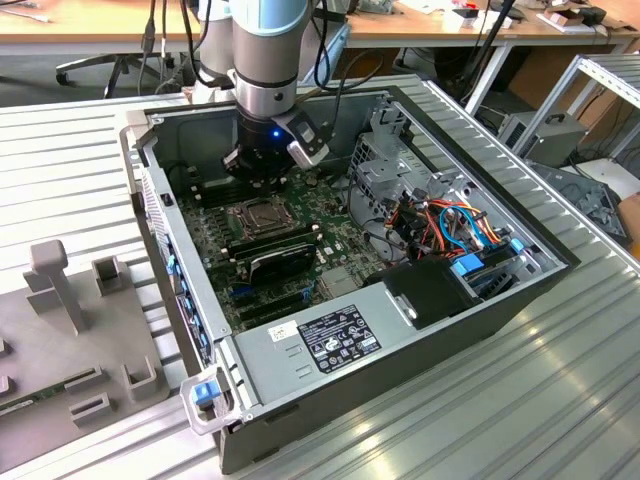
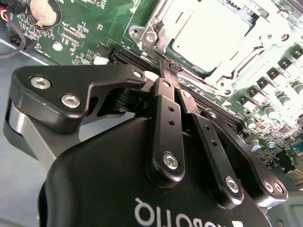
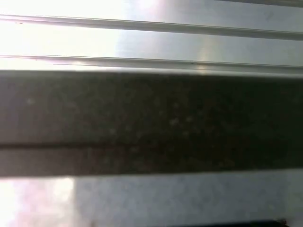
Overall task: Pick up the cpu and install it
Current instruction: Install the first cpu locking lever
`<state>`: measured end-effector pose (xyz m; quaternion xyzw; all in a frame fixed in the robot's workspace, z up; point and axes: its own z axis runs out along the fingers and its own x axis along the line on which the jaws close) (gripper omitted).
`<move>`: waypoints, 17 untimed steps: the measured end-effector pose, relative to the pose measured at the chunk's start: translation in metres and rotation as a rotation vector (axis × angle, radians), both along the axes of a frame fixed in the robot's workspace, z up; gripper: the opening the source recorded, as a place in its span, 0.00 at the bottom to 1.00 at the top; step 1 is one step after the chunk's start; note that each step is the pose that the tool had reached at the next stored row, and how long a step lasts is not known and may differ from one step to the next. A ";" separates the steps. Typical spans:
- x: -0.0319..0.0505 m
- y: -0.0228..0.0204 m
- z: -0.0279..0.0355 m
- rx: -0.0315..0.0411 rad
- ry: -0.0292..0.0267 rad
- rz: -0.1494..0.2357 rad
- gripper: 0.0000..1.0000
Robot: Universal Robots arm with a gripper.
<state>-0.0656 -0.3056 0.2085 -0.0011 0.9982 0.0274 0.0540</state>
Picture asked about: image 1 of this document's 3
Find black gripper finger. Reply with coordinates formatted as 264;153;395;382
221;145;251;186

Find silver CPU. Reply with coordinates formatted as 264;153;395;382
248;202;282;228

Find metal socket cover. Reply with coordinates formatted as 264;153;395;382
233;197;297;239

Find CPU socket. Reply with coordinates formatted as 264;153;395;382
227;196;299;241

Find black RAM slot bank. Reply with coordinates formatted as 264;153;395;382
189;167;290;209
219;222;321;264

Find black graphics card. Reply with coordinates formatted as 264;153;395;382
247;242;319;289

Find green motherboard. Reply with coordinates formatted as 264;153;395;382
172;172;396;334

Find black expansion slot bank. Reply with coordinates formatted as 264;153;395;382
227;282;316;331

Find silver metal drive cage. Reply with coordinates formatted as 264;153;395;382
347;132;436;251

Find silver chipset heatsink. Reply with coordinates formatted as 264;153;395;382
319;269;364;301

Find office chair base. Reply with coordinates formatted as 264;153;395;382
54;52;176;99

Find grey power supply with label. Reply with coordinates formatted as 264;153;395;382
232;279;421;409

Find blue case latch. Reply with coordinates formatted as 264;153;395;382
192;382;221;407

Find white box red label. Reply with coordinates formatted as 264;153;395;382
443;5;481;30

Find hard disk in blue carrier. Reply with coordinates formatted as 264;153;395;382
449;239;525;301

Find grey parts rack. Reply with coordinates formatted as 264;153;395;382
0;239;174;474

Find black tripod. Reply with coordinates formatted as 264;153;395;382
454;0;519;104

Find open black PC case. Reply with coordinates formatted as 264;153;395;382
113;83;582;475

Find large brown cardboard box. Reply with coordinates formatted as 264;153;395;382
507;44;626;134

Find green RAM stick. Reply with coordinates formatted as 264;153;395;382
0;384;69;416

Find brown cardboard tray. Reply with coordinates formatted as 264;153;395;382
537;4;609;34

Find dark plastic case panel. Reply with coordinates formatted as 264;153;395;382
529;159;631;246

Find small brown cardboard box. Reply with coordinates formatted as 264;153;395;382
615;192;640;247

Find silver camera on black bracket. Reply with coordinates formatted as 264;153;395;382
272;110;332;168

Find black cable with plug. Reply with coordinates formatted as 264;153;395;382
137;0;206;96

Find orange wire bundle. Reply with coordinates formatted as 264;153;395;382
387;197;504;261

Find blue wire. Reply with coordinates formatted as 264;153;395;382
438;204;489;251

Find wooden desk white frame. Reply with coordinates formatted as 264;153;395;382
344;0;640;119
0;0;201;57

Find clear plastic case handle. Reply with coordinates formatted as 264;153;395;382
178;364;236;437

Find grey box with handle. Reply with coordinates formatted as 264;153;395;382
497;110;589;169

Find aluminium profile frame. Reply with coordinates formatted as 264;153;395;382
514;52;640;161

